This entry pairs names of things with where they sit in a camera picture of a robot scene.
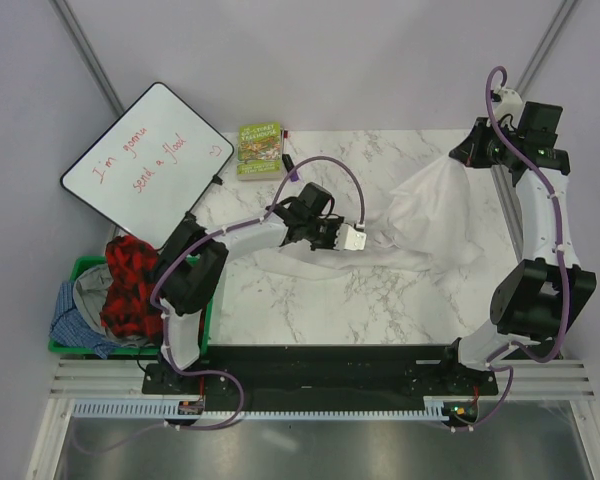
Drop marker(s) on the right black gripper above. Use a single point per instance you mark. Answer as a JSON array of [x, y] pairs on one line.
[[470, 151]]

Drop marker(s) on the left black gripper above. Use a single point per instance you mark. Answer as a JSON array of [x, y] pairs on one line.
[[335, 223]]

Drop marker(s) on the white long sleeve shirt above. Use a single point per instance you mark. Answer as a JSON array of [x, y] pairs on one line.
[[425, 228]]

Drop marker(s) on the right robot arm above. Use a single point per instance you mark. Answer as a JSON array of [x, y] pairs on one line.
[[533, 308]]

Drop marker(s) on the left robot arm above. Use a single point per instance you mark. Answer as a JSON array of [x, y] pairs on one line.
[[190, 267]]

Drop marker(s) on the purple marker pen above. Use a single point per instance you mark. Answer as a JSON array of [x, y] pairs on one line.
[[290, 167]]

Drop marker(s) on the green paperback book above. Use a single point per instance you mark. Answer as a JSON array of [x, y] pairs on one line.
[[260, 152]]

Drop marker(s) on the green plastic bin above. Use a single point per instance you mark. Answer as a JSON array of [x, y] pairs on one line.
[[81, 265]]

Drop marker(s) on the white whiteboard with red writing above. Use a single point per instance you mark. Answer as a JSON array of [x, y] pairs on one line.
[[151, 166]]

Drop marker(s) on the red black plaid shirt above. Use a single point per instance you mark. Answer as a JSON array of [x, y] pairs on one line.
[[127, 311]]

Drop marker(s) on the grey shirt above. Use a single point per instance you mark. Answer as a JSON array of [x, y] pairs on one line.
[[90, 291]]

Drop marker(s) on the blue checked shirt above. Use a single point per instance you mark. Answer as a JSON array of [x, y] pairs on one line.
[[69, 328]]

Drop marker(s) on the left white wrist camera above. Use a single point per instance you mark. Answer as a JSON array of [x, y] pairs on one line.
[[348, 238]]

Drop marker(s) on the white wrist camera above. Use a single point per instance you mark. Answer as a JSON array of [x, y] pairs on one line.
[[348, 238], [506, 102]]

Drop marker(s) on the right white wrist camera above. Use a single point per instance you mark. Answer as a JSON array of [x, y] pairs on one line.
[[506, 102]]

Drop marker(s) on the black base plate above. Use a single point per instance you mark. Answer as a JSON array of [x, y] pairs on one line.
[[322, 376]]

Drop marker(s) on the white slotted cable duct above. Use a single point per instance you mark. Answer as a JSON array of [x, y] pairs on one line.
[[163, 409]]

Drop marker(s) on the aluminium rail frame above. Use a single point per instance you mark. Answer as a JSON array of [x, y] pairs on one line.
[[117, 379]]

